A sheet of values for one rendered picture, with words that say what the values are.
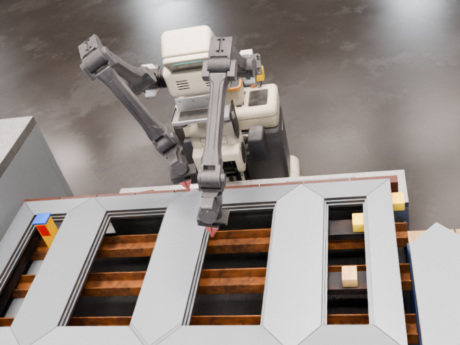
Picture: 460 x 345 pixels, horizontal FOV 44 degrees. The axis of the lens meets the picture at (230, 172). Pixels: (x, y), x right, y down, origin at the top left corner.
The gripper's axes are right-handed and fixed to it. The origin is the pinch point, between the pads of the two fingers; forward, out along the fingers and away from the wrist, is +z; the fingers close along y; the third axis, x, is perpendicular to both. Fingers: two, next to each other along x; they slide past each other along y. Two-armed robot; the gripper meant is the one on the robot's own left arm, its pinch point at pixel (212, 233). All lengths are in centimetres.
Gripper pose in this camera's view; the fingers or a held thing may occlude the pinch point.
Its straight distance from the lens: 195.6
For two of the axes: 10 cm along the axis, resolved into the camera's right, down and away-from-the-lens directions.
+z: -0.3, 7.7, 6.3
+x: 1.3, -6.3, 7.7
